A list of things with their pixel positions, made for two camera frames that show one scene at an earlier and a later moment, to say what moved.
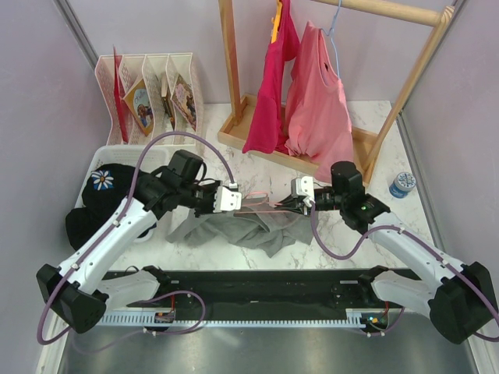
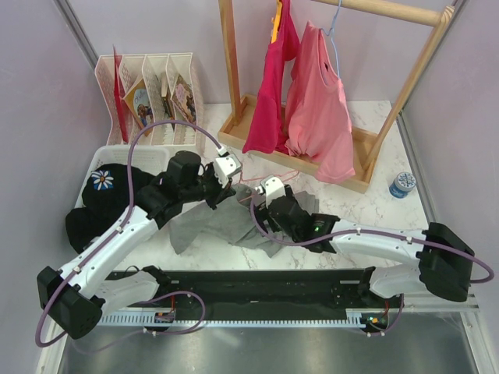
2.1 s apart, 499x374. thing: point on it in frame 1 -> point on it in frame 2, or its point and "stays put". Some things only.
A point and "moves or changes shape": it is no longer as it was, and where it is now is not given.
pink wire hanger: x=267 y=202 moves or changes shape
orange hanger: x=275 y=20 stays put
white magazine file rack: x=151 y=99 stays put
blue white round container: x=403 y=182 stays put
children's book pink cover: x=183 y=97 stays put
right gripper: x=295 y=204 -> x=261 y=216
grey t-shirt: x=256 y=224 moves or changes shape
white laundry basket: x=128 y=156 stays put
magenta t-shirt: x=268 y=132 stays put
